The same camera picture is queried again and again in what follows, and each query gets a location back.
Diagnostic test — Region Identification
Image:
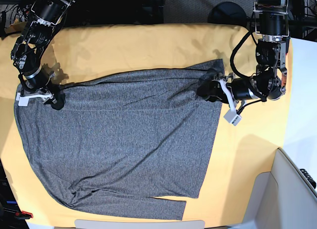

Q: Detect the black remote control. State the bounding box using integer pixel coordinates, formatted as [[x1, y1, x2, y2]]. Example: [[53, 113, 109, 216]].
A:
[[300, 169, 317, 189]]

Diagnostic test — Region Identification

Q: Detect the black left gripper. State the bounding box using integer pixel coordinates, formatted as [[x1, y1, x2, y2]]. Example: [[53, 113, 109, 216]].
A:
[[197, 68, 244, 126]]

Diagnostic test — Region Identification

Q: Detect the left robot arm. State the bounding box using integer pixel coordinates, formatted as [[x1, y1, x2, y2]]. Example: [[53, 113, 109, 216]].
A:
[[197, 0, 289, 126]]

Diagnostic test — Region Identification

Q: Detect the red black clamp left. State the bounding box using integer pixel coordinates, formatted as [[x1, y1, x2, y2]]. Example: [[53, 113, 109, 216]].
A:
[[14, 211, 33, 220]]

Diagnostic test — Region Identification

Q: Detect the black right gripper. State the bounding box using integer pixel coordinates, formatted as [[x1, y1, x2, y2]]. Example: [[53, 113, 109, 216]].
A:
[[16, 70, 65, 109]]

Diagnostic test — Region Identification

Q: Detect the black round chair base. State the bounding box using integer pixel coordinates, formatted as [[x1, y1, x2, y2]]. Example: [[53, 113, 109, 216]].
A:
[[208, 1, 247, 27]]

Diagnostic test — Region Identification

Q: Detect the grey long-sleeve T-shirt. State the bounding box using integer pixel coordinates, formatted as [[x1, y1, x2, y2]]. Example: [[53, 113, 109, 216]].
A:
[[14, 59, 224, 220]]

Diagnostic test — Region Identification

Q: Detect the white storage bin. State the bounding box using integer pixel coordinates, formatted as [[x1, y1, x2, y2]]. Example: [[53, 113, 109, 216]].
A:
[[241, 148, 317, 229]]

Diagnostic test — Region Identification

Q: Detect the yellow table cloth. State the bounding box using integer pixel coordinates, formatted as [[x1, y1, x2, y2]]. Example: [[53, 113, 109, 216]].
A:
[[0, 24, 293, 228]]

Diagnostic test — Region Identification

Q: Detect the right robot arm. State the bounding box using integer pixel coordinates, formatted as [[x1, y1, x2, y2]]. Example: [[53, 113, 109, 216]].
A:
[[10, 0, 76, 110]]

